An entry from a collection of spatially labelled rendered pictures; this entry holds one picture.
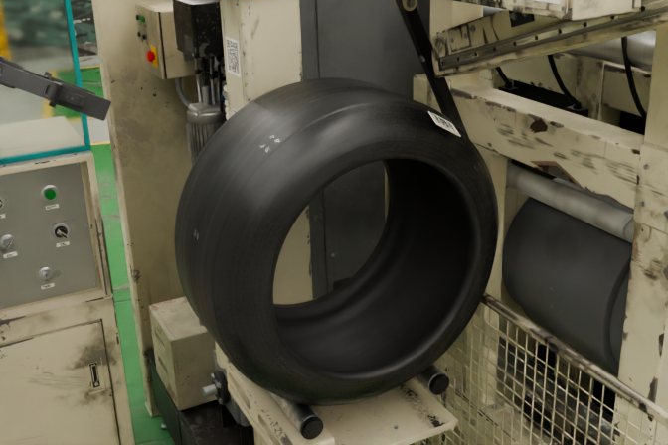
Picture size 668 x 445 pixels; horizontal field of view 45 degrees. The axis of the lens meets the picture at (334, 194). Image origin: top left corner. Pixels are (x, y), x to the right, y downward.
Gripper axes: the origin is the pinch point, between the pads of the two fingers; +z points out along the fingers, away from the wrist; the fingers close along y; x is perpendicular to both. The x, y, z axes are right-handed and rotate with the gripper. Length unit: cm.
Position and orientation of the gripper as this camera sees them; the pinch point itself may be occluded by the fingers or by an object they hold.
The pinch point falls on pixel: (91, 103)
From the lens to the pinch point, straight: 124.3
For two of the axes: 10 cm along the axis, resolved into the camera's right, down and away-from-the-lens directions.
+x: 3.6, -9.3, -0.3
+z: 8.3, 3.0, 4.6
